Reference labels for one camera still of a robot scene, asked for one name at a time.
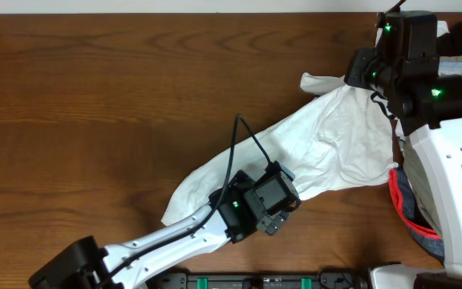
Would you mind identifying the white t-shirt with black tag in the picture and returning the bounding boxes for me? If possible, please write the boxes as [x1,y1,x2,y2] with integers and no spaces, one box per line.
[161,73,397,226]

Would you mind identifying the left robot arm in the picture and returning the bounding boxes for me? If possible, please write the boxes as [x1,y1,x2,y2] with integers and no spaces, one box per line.
[28,169,301,288]

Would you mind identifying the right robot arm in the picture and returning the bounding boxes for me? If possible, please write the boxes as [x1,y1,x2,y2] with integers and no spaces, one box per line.
[345,6,462,288]

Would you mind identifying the grey khaki trousers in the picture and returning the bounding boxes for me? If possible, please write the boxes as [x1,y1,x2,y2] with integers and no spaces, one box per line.
[403,74,462,238]

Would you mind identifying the navy red shorts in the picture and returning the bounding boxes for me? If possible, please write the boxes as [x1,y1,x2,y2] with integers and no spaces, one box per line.
[388,168,444,263]

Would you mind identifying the left black cable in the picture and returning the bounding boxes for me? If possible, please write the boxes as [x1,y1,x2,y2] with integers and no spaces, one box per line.
[94,113,274,282]

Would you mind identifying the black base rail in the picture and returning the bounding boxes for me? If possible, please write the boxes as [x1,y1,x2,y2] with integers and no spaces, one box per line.
[145,267,371,289]

